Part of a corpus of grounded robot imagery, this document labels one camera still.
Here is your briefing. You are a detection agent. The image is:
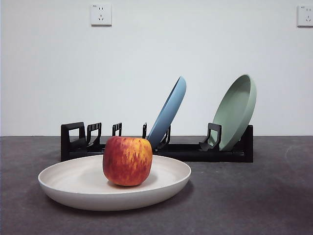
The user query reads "red yellow apple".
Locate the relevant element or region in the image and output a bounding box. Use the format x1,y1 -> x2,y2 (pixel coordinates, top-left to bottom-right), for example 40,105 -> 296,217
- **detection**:
102,136 -> 154,187

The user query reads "pale cream yellow plate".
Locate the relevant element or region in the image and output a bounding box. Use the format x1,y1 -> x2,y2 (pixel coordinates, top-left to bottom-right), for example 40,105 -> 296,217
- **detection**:
38,154 -> 192,212

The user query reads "blue plate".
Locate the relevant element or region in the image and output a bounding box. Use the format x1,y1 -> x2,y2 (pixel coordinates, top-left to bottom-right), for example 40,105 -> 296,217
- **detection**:
146,75 -> 188,150

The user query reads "black plate rack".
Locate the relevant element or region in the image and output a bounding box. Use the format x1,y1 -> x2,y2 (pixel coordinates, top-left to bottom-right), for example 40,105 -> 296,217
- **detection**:
60,121 -> 254,163

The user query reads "green plate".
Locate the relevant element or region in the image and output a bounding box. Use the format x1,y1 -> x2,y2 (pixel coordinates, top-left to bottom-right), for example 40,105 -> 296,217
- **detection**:
211,74 -> 257,152

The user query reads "white wall socket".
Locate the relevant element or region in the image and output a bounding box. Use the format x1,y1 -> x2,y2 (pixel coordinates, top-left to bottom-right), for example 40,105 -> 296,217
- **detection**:
297,4 -> 313,27
91,3 -> 112,27

